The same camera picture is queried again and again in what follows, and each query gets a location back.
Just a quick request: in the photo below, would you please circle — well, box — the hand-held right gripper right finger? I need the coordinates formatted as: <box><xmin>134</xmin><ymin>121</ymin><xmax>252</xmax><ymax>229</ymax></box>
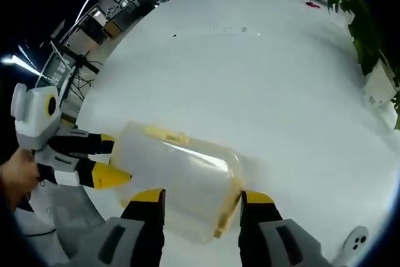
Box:
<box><xmin>239</xmin><ymin>189</ymin><xmax>334</xmax><ymax>267</ymax></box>

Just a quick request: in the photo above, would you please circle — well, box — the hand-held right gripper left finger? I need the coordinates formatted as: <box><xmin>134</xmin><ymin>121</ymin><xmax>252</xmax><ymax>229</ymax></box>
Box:
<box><xmin>77</xmin><ymin>188</ymin><xmax>166</xmax><ymax>267</ymax></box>

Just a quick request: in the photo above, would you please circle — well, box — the clear plastic container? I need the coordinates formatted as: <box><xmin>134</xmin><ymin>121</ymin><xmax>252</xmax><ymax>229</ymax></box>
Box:
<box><xmin>109</xmin><ymin>121</ymin><xmax>245</xmax><ymax>244</ymax></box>

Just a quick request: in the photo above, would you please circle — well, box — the person's left hand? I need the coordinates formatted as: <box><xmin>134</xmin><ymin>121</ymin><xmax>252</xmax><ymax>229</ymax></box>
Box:
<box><xmin>0</xmin><ymin>147</ymin><xmax>41</xmax><ymax>214</ymax></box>

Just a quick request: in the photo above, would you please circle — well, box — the screen on stand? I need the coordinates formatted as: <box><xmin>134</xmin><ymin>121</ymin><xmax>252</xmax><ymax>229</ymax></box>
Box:
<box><xmin>36</xmin><ymin>43</ymin><xmax>78</xmax><ymax>93</ymax></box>

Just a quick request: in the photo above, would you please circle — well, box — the black tripod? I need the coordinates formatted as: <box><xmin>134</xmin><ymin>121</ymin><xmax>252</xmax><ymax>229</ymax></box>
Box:
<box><xmin>49</xmin><ymin>40</ymin><xmax>101</xmax><ymax>76</ymax></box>

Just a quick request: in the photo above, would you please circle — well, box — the white part with dark dots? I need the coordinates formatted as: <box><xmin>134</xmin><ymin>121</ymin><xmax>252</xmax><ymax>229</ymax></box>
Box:
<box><xmin>343</xmin><ymin>225</ymin><xmax>370</xmax><ymax>258</ymax></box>

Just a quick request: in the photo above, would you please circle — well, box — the beige cabinet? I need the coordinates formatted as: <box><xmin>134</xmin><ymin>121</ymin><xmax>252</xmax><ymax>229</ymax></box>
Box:
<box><xmin>102</xmin><ymin>19</ymin><xmax>125</xmax><ymax>40</ymax></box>

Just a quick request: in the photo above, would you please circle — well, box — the white plant pot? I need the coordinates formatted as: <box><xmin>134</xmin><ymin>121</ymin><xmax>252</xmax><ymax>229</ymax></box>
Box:
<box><xmin>363</xmin><ymin>59</ymin><xmax>398</xmax><ymax>108</ymax></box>

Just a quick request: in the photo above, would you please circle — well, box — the green potted plant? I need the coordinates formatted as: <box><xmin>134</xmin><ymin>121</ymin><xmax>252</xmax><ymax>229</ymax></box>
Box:
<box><xmin>326</xmin><ymin>0</ymin><xmax>400</xmax><ymax>77</ymax></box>

